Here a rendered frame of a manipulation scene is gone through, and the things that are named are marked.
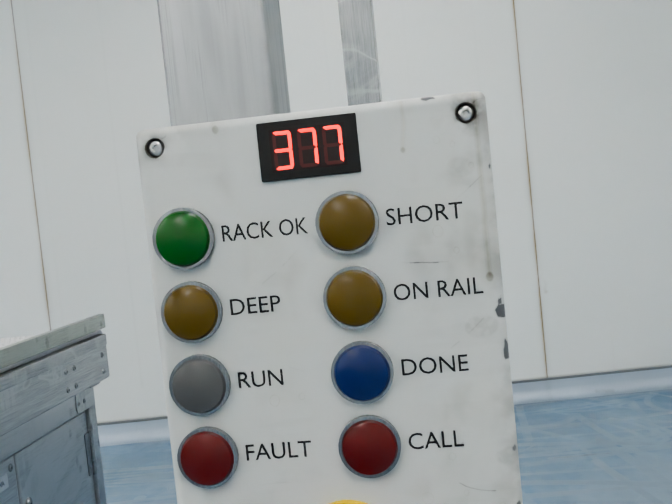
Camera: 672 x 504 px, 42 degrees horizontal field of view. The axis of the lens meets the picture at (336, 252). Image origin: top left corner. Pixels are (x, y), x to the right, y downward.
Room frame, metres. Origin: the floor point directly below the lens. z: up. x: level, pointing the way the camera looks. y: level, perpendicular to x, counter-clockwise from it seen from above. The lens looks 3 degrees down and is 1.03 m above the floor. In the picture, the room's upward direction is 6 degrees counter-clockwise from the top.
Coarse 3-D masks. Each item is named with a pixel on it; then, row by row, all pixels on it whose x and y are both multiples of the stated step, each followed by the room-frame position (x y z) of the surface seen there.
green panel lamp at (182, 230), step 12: (168, 216) 0.42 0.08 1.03; (180, 216) 0.42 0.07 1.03; (192, 216) 0.42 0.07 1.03; (168, 228) 0.42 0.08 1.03; (180, 228) 0.41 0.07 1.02; (192, 228) 0.41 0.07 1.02; (204, 228) 0.42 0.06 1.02; (156, 240) 0.42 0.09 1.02; (168, 240) 0.42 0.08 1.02; (180, 240) 0.41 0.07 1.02; (192, 240) 0.41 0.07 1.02; (204, 240) 0.41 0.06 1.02; (168, 252) 0.42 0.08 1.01; (180, 252) 0.42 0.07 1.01; (192, 252) 0.41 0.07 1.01; (204, 252) 0.42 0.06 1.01; (180, 264) 0.42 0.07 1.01; (192, 264) 0.42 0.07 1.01
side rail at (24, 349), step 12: (72, 324) 1.78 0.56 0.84; (84, 324) 1.84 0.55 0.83; (96, 324) 1.90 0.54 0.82; (36, 336) 1.63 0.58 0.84; (48, 336) 1.67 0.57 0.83; (60, 336) 1.72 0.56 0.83; (72, 336) 1.77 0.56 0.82; (0, 348) 1.51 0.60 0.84; (12, 348) 1.53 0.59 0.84; (24, 348) 1.57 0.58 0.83; (36, 348) 1.61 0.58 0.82; (48, 348) 1.66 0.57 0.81; (0, 360) 1.48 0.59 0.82; (12, 360) 1.52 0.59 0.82
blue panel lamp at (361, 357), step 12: (348, 348) 0.41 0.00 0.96; (360, 348) 0.41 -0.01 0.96; (372, 348) 0.41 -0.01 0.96; (348, 360) 0.41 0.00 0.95; (360, 360) 0.41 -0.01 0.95; (372, 360) 0.40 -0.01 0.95; (384, 360) 0.41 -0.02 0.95; (336, 372) 0.41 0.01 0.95; (348, 372) 0.41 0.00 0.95; (360, 372) 0.40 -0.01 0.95; (372, 372) 0.40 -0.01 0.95; (384, 372) 0.40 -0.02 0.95; (348, 384) 0.41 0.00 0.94; (360, 384) 0.41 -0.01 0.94; (372, 384) 0.40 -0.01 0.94; (384, 384) 0.41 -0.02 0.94; (348, 396) 0.41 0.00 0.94; (360, 396) 0.41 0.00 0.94; (372, 396) 0.41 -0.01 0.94
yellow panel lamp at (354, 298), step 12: (336, 276) 0.41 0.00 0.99; (348, 276) 0.41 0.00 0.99; (360, 276) 0.41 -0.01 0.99; (372, 276) 0.41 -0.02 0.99; (336, 288) 0.41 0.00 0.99; (348, 288) 0.41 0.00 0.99; (360, 288) 0.40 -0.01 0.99; (372, 288) 0.40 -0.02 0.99; (336, 300) 0.41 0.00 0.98; (348, 300) 0.41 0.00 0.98; (360, 300) 0.40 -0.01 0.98; (372, 300) 0.40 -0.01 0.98; (336, 312) 0.41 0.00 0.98; (348, 312) 0.41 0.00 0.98; (360, 312) 0.40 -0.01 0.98; (372, 312) 0.41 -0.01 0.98; (348, 324) 0.41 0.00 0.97; (360, 324) 0.41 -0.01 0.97
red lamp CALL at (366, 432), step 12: (372, 420) 0.41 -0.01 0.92; (348, 432) 0.41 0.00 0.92; (360, 432) 0.41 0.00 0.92; (372, 432) 0.41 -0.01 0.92; (384, 432) 0.41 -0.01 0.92; (348, 444) 0.41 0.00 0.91; (360, 444) 0.41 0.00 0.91; (372, 444) 0.40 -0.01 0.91; (384, 444) 0.40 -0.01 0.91; (396, 444) 0.41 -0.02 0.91; (348, 456) 0.41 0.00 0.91; (360, 456) 0.41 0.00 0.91; (372, 456) 0.40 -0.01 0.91; (384, 456) 0.40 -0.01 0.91; (396, 456) 0.41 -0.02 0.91; (360, 468) 0.41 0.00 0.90; (372, 468) 0.41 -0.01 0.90; (384, 468) 0.41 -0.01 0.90
